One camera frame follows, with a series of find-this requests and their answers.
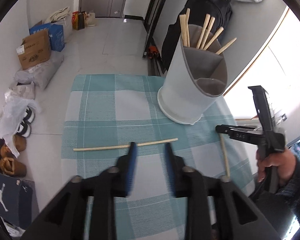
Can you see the blue cardboard box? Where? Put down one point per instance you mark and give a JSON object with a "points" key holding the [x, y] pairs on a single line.
{"points": [[55, 32]]}

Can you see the brown cardboard box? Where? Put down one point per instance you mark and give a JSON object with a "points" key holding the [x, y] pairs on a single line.
{"points": [[35, 49]]}

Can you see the white plastic bag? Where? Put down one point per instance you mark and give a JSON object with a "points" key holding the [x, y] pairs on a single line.
{"points": [[17, 99]]}

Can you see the black white sneakers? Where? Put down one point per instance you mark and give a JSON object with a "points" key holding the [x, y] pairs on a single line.
{"points": [[24, 129]]}

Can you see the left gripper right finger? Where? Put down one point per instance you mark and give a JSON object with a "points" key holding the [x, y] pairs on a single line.
{"points": [[178, 179]]}

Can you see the black metal stand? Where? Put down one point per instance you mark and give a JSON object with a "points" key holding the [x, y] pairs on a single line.
{"points": [[150, 23]]}

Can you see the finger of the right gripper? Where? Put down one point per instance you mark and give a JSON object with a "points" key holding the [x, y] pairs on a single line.
{"points": [[249, 134]]}

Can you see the navy jordan shoe box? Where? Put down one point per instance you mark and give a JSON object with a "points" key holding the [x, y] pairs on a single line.
{"points": [[16, 197]]}

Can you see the grey plastic parcel bag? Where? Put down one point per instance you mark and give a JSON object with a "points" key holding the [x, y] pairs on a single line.
{"points": [[42, 73]]}

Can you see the brown shoe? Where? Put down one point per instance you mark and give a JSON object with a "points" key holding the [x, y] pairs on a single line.
{"points": [[12, 167], [19, 142]]}

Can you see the teal white checkered cloth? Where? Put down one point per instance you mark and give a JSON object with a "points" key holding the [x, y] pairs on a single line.
{"points": [[109, 110]]}

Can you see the cream cloth bag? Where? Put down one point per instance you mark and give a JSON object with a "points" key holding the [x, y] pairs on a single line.
{"points": [[58, 15]]}

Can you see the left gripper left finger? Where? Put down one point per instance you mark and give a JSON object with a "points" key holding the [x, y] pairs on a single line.
{"points": [[126, 165]]}

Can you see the wooden chopstick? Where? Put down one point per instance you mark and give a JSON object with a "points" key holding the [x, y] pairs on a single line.
{"points": [[226, 46], [202, 37], [187, 27], [225, 156], [215, 36], [207, 31], [125, 146], [182, 19]]}

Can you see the black backpack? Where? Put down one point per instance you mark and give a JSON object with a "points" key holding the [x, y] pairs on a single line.
{"points": [[219, 9]]}

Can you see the white grey utensil holder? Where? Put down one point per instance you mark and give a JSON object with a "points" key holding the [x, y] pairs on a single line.
{"points": [[195, 79]]}

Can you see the person's right hand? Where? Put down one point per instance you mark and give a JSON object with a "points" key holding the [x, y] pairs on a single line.
{"points": [[285, 163]]}

